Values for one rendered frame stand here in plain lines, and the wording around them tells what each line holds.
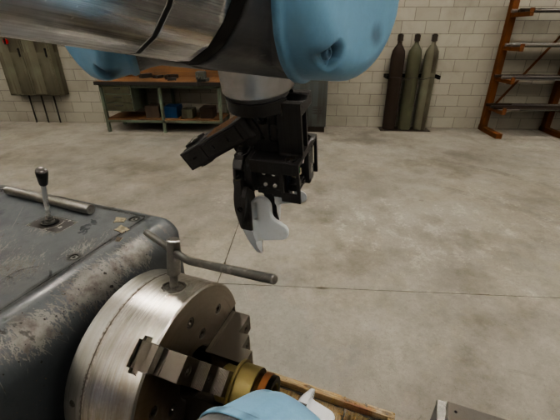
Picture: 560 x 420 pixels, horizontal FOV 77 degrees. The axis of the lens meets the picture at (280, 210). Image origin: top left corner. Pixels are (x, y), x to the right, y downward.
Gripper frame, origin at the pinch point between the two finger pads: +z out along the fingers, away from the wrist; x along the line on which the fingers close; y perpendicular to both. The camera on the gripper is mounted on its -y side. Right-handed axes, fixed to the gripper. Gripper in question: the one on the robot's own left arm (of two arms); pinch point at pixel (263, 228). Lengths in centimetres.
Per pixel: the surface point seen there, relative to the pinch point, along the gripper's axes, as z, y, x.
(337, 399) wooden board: 47.6, 11.3, -0.5
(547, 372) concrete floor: 165, 103, 94
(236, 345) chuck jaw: 25.5, -6.4, -5.8
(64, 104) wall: 216, -642, 436
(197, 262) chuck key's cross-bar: 3.6, -8.4, -5.9
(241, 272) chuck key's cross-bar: -0.4, 0.6, -8.5
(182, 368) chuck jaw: 13.6, -7.2, -16.7
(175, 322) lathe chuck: 11.6, -11.2, -11.6
